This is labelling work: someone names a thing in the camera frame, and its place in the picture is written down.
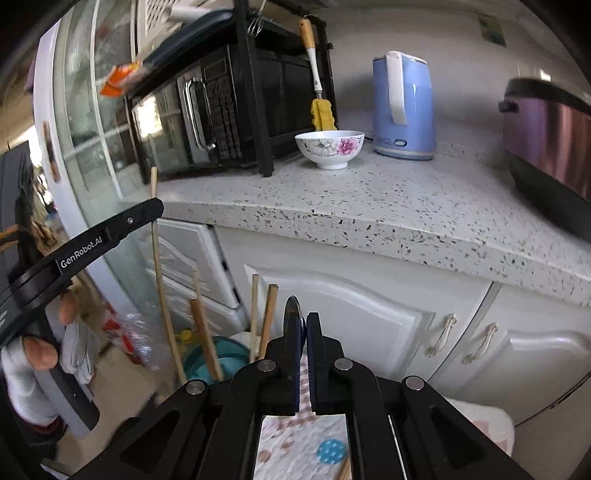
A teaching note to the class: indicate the metal whisk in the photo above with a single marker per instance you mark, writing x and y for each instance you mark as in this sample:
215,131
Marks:
255,26

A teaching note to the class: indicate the dark blue tray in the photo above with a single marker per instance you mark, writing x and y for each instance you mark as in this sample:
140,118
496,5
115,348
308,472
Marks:
194,32

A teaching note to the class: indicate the wall sticker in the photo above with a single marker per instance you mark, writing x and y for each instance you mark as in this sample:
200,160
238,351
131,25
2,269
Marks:
491,30

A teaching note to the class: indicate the white framed glass door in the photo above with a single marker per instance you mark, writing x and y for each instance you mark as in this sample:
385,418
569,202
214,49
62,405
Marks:
99,115

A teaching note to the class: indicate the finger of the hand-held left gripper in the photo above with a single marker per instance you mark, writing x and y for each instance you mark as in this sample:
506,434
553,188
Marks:
115,230

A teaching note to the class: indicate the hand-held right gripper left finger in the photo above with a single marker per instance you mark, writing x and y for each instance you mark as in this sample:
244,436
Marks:
297,383

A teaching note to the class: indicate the metal spoon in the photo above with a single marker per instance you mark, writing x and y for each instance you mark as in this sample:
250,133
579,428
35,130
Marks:
293,307

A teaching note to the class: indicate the white arched cabinet door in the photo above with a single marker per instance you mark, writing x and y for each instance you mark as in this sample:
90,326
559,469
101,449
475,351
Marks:
346,314
545,360

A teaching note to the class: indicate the blue electric kettle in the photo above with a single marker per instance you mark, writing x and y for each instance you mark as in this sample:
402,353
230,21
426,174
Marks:
415,101

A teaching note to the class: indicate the patchwork quilted cloth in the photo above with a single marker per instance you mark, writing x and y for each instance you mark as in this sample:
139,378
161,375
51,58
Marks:
300,443

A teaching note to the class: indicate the teal utensil holder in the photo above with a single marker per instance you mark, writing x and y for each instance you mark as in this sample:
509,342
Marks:
228,350

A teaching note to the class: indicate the yellow sponge brush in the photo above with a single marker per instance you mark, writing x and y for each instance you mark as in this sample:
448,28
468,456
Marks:
325,115

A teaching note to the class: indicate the white floral bowl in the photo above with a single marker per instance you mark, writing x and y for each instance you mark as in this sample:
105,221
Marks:
330,150

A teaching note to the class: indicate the black metal rack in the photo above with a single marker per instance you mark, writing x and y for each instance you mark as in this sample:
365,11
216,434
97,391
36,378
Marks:
254,92

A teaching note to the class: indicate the white cabinet drawer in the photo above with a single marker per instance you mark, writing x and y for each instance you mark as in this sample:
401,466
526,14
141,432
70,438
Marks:
184,244
203,295

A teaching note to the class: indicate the black microwave oven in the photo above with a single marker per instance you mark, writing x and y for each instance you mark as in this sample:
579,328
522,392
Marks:
217,110

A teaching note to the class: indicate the orange packet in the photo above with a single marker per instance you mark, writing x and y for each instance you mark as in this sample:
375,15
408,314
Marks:
117,78

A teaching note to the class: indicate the person's left hand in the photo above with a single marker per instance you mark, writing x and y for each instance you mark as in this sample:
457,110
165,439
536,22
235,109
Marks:
41,355

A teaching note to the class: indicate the purple rice cooker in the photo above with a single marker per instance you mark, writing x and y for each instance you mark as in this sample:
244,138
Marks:
549,138

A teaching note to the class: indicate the group of wooden chopsticks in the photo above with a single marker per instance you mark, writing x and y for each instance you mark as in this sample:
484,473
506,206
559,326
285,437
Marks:
205,332

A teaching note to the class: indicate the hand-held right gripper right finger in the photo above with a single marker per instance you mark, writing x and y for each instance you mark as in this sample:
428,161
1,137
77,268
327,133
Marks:
313,369

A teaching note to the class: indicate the thin bamboo chopstick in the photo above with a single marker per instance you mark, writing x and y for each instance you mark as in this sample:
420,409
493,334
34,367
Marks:
160,277

